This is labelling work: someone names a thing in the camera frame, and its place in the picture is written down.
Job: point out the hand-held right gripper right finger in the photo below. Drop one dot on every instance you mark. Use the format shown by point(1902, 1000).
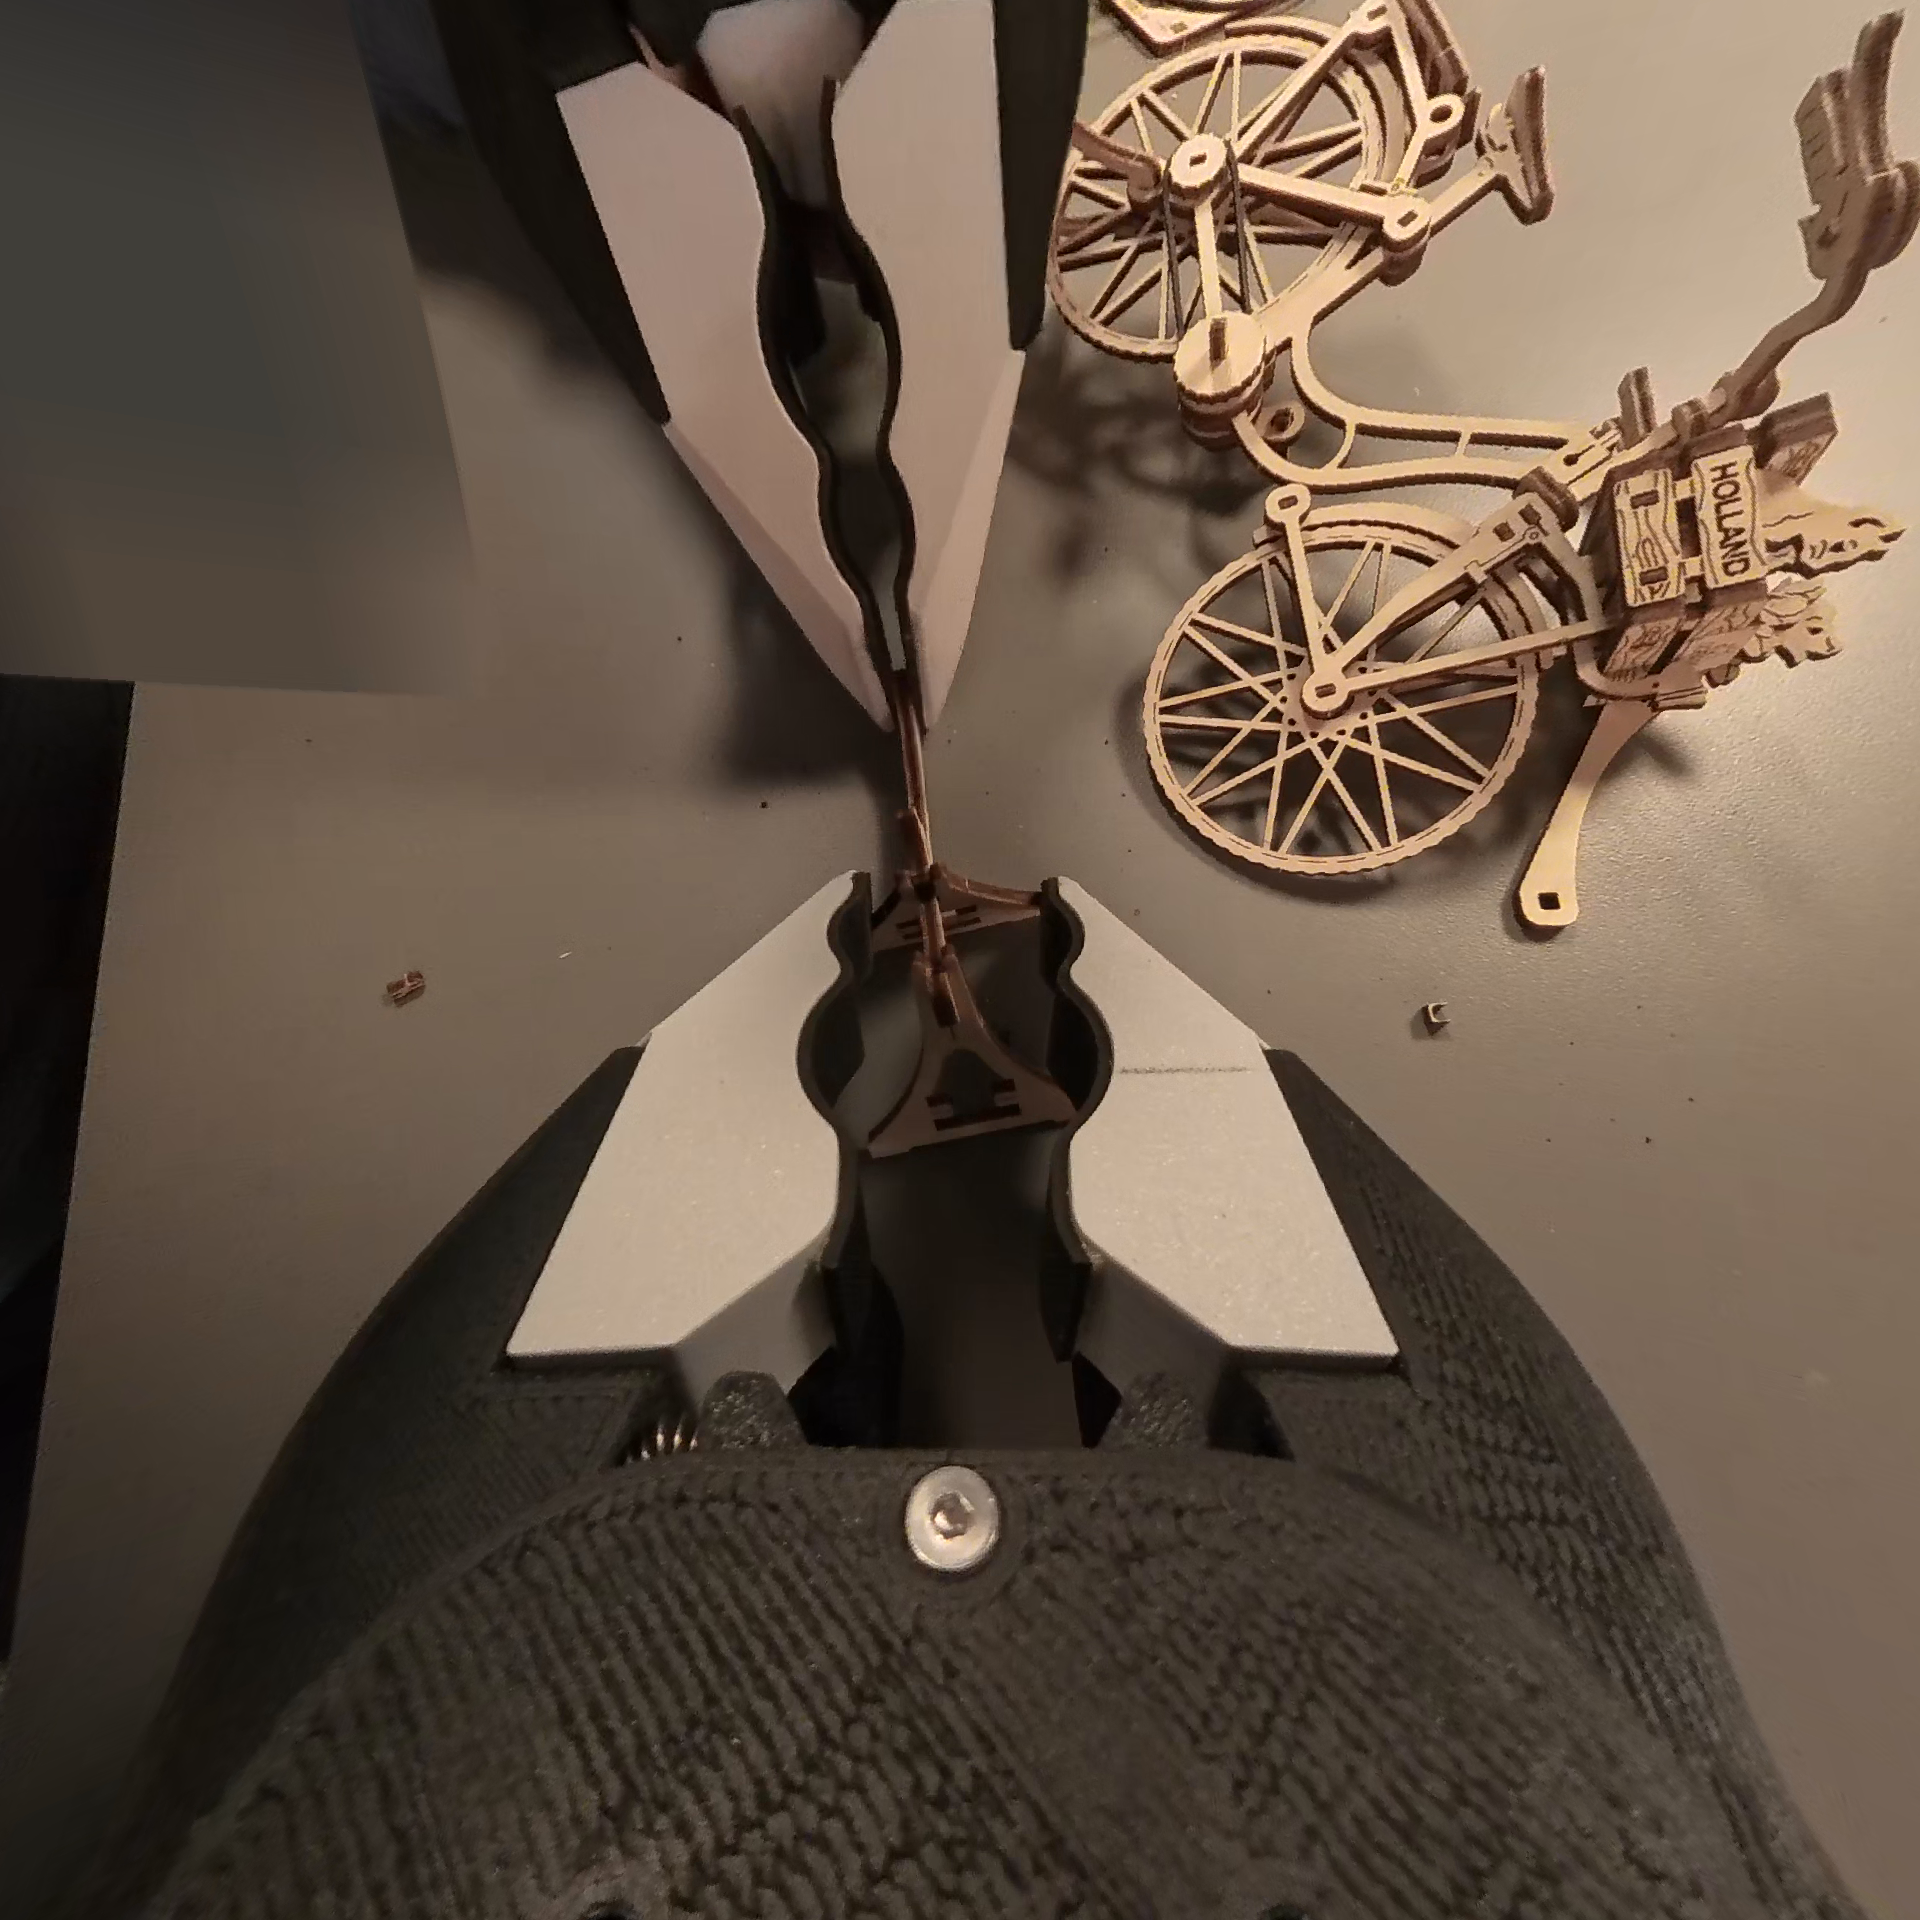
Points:
point(1215, 1184)

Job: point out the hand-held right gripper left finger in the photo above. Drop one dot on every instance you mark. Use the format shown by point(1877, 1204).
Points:
point(704, 1184)

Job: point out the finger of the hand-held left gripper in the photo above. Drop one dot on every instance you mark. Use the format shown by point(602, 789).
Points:
point(674, 255)
point(954, 224)

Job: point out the small brown wooden tower model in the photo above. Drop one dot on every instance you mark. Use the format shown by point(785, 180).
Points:
point(967, 1103)

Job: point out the flat pale wooden part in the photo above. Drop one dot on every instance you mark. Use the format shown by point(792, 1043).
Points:
point(1161, 19)

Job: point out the thin brown wooden rod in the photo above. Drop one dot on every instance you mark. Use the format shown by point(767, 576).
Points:
point(913, 780)

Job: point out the pale wooden bicycle model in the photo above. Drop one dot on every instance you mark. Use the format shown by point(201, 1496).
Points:
point(1328, 687)

